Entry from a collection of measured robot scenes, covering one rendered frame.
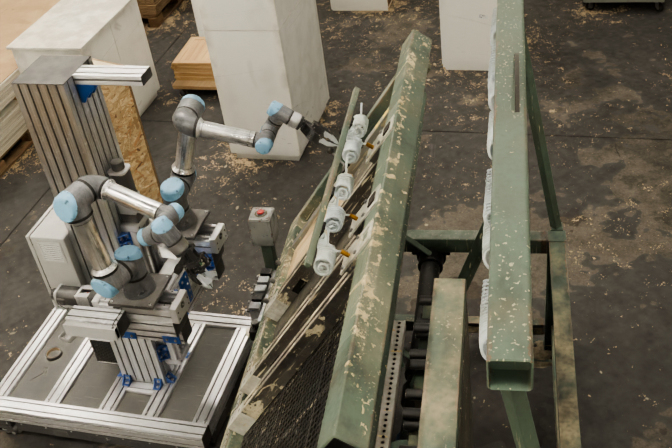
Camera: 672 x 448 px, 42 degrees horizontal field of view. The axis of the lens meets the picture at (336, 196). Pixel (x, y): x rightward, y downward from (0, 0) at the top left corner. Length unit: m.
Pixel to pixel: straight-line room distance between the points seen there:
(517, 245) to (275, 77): 4.21
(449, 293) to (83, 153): 1.87
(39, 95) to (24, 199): 3.23
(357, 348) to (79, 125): 1.89
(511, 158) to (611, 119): 4.40
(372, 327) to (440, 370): 0.22
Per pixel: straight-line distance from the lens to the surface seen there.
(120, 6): 7.32
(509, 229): 2.24
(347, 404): 2.25
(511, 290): 2.07
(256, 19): 6.05
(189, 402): 4.68
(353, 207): 3.46
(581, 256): 5.57
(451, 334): 2.53
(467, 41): 7.43
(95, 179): 3.74
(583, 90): 7.24
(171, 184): 4.31
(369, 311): 2.48
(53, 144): 3.95
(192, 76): 7.71
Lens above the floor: 3.60
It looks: 36 degrees down
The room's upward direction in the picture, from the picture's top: 8 degrees counter-clockwise
